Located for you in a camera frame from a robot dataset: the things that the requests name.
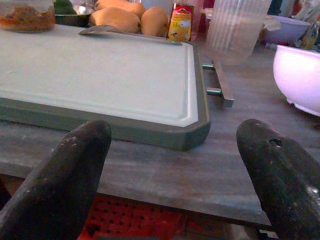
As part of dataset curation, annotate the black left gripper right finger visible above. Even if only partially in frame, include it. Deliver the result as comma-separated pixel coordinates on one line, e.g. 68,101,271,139
236,118,320,240

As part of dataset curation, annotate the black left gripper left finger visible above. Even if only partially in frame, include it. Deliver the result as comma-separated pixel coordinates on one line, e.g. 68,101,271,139
0,119,112,240

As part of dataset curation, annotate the red plastic crate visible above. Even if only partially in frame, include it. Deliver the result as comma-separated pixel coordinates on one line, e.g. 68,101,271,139
77,195,228,240

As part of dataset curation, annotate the white ceramic bowl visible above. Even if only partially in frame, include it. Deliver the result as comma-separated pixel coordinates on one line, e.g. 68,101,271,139
272,44,320,117

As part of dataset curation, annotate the white cutting board grey rim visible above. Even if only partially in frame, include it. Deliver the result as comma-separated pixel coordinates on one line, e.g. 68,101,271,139
0,23,212,152

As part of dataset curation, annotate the lavender plastic bowl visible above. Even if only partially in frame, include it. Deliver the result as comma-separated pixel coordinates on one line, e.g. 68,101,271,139
261,14,312,45

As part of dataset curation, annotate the clear ribbed plastic cup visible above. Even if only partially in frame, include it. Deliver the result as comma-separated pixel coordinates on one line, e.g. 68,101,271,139
204,0,273,66

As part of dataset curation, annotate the dark metal bowl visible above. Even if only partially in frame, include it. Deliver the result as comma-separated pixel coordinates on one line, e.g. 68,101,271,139
53,5,95,27

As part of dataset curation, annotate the glass jar with red food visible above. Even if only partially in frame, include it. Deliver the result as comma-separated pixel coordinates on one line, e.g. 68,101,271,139
0,0,56,33

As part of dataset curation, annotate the butternut squash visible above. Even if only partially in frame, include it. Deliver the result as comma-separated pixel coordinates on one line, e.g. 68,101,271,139
94,0,146,18
140,6,170,38
89,7,142,34

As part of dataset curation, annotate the yellow label honey bottle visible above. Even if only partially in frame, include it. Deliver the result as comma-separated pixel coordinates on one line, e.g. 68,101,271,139
166,0,195,42

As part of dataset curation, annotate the grey metal bar handle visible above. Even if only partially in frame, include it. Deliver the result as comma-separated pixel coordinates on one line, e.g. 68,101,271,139
201,59,235,108

